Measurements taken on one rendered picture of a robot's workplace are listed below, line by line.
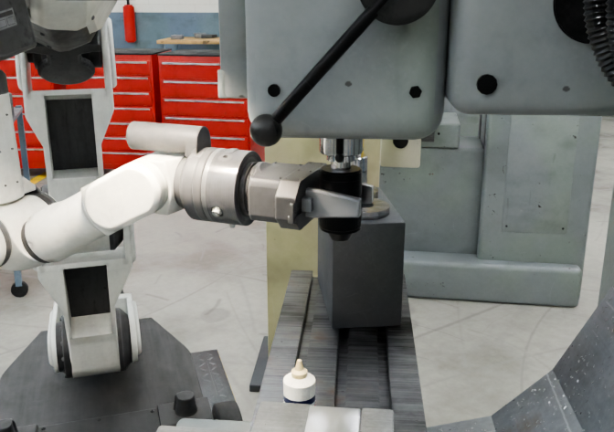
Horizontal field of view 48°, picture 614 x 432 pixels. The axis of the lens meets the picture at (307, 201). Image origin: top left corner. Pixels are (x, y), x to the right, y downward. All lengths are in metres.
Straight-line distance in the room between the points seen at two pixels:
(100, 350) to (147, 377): 0.18
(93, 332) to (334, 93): 1.05
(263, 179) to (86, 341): 0.91
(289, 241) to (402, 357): 1.57
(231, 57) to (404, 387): 0.55
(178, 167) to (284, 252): 1.85
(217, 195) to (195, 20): 9.25
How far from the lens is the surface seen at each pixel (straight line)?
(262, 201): 0.76
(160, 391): 1.70
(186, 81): 5.45
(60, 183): 1.39
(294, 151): 2.54
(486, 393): 2.81
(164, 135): 0.83
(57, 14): 1.08
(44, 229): 0.95
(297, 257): 2.66
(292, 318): 1.23
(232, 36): 0.74
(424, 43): 0.65
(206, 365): 2.12
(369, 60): 0.65
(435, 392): 2.78
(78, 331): 1.59
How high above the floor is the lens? 1.45
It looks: 17 degrees down
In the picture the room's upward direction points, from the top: straight up
